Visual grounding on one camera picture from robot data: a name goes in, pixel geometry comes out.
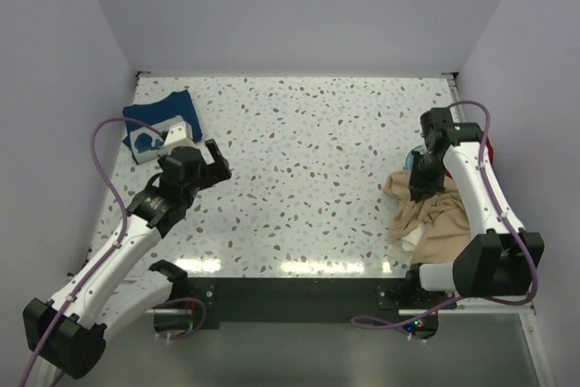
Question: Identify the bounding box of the clear blue plastic bin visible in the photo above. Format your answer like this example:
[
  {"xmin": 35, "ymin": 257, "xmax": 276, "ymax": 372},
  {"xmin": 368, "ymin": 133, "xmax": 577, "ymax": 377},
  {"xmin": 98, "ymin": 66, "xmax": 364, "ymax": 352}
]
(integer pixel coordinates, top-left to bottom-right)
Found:
[{"xmin": 403, "ymin": 146, "xmax": 424, "ymax": 170}]

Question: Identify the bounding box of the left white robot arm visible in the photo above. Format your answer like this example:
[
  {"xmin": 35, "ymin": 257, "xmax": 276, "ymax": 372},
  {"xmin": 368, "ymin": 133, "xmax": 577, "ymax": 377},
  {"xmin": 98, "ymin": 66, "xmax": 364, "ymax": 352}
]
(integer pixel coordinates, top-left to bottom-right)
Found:
[{"xmin": 23, "ymin": 140, "xmax": 231, "ymax": 379}]

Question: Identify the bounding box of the red t-shirt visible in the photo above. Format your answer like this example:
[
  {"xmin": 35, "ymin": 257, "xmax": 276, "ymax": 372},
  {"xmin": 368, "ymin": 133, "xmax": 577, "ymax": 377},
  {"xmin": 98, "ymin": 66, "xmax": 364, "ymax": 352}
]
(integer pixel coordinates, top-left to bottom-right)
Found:
[{"xmin": 444, "ymin": 139, "xmax": 494, "ymax": 179}]

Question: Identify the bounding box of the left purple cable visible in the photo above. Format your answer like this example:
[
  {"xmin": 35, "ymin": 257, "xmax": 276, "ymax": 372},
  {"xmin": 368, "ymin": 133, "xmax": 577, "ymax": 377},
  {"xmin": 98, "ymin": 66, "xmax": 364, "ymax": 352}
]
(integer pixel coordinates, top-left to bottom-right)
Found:
[{"xmin": 17, "ymin": 118, "xmax": 208, "ymax": 387}]

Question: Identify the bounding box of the folded blue t-shirt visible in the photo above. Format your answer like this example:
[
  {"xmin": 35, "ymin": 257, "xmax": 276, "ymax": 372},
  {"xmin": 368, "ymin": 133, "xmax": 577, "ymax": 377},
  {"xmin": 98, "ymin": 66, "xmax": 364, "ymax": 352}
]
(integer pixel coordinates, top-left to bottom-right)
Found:
[{"xmin": 122, "ymin": 90, "xmax": 203, "ymax": 165}]

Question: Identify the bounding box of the white t-shirt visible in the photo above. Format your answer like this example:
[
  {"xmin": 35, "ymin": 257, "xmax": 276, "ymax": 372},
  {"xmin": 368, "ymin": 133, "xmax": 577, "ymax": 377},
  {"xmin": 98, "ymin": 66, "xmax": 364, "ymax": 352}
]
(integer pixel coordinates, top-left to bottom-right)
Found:
[{"xmin": 386, "ymin": 224, "xmax": 430, "ymax": 266}]

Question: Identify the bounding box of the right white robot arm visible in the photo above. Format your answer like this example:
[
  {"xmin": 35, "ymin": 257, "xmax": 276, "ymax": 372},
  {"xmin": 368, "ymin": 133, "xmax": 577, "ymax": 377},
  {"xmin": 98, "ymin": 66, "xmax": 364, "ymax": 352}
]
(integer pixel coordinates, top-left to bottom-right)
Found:
[{"xmin": 403, "ymin": 107, "xmax": 545, "ymax": 308}]

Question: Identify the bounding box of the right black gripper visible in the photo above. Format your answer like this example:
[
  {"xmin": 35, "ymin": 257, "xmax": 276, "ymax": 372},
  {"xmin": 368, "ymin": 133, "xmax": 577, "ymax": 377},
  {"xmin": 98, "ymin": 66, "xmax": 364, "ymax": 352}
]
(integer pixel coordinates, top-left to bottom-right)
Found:
[{"xmin": 408, "ymin": 150, "xmax": 446, "ymax": 204}]

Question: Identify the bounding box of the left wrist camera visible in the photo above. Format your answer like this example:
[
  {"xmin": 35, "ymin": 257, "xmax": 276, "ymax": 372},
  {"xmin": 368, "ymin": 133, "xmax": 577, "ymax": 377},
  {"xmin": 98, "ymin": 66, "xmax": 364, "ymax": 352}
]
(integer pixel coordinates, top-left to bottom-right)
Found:
[{"xmin": 163, "ymin": 121, "xmax": 195, "ymax": 153}]

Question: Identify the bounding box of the beige t-shirt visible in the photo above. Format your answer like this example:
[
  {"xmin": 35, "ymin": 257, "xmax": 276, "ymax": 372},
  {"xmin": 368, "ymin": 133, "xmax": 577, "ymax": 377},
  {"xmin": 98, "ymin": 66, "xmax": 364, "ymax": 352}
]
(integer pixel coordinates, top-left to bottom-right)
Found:
[{"xmin": 383, "ymin": 169, "xmax": 471, "ymax": 266}]

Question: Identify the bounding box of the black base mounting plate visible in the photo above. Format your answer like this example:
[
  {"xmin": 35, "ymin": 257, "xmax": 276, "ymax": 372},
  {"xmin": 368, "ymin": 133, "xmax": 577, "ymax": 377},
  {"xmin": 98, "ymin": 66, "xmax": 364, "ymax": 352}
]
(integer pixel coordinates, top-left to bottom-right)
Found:
[{"xmin": 152, "ymin": 276, "xmax": 457, "ymax": 343}]

